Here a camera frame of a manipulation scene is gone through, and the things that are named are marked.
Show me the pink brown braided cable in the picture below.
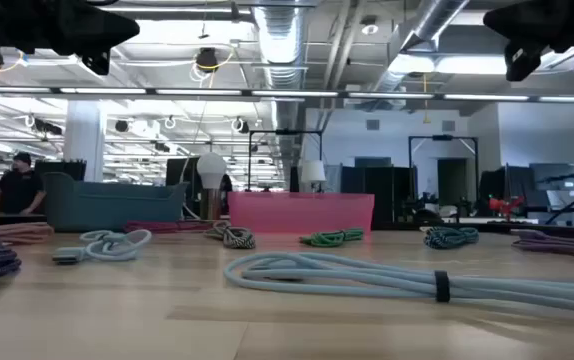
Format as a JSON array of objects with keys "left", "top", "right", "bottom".
[{"left": 0, "top": 221, "right": 56, "bottom": 247}]

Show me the green braided cable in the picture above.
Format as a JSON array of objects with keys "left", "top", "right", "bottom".
[{"left": 299, "top": 227, "right": 366, "bottom": 248}]

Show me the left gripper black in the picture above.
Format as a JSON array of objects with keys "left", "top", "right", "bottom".
[{"left": 0, "top": 0, "right": 141, "bottom": 76}]

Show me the white shade table lamp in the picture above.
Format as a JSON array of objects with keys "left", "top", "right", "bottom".
[{"left": 300, "top": 159, "right": 328, "bottom": 194}]

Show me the teal black braided cable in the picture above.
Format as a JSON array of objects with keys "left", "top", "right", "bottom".
[{"left": 422, "top": 226, "right": 480, "bottom": 250}]

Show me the black gantry frame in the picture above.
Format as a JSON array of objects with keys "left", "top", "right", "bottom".
[
  {"left": 408, "top": 134, "right": 480, "bottom": 221},
  {"left": 247, "top": 128, "right": 324, "bottom": 192}
]

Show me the long led light bar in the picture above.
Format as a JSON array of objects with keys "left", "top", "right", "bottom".
[{"left": 0, "top": 85, "right": 574, "bottom": 104}]

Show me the purple braided cable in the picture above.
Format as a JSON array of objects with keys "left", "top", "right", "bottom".
[{"left": 510, "top": 228, "right": 574, "bottom": 259}]

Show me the light blue usb cable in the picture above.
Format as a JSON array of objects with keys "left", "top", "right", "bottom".
[
  {"left": 223, "top": 250, "right": 574, "bottom": 318},
  {"left": 51, "top": 228, "right": 153, "bottom": 266}
]

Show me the person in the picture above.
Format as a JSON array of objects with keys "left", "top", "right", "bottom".
[{"left": 0, "top": 151, "right": 47, "bottom": 216}]

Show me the red plastic tray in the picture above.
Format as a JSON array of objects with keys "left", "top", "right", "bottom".
[{"left": 227, "top": 191, "right": 376, "bottom": 235}]

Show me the black boom stand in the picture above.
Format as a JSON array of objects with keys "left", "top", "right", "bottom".
[{"left": 536, "top": 169, "right": 574, "bottom": 226}]

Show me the red object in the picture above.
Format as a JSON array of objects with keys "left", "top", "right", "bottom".
[{"left": 488, "top": 195, "right": 525, "bottom": 220}]

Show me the grey braided cable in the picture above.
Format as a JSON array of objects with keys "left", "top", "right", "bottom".
[{"left": 203, "top": 221, "right": 257, "bottom": 250}]

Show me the black aluminium table frame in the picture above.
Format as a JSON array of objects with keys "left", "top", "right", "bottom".
[{"left": 374, "top": 219, "right": 574, "bottom": 235}]

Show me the white bulb brass lamp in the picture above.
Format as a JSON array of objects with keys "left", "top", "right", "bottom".
[{"left": 196, "top": 151, "right": 229, "bottom": 222}]

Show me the black partition panel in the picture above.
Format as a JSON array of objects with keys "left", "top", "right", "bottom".
[{"left": 339, "top": 164, "right": 418, "bottom": 226}]

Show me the teal plastic bin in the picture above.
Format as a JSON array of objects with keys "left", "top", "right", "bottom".
[{"left": 42, "top": 171, "right": 189, "bottom": 233}]

